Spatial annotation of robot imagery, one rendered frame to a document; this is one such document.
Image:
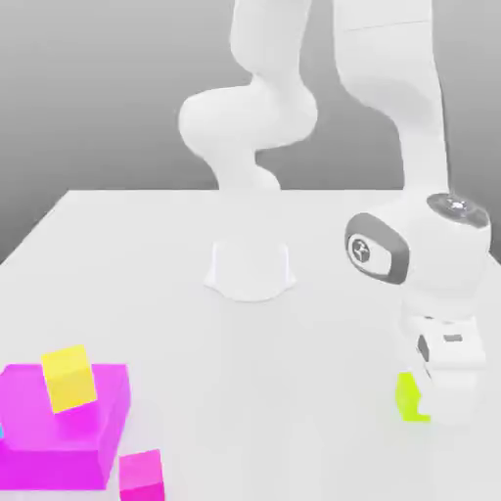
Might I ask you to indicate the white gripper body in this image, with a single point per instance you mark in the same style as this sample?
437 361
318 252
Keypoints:
454 395

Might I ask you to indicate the small lime green cube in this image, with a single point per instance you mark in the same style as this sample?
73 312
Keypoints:
406 395

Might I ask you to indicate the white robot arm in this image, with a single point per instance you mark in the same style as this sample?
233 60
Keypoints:
250 117

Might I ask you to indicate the small pink cube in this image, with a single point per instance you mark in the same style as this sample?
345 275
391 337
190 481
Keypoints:
141 475

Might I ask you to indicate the small yellow cube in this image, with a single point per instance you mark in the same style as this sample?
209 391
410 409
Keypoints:
68 379

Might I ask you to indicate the large magenta box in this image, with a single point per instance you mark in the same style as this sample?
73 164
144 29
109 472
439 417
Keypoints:
47 458

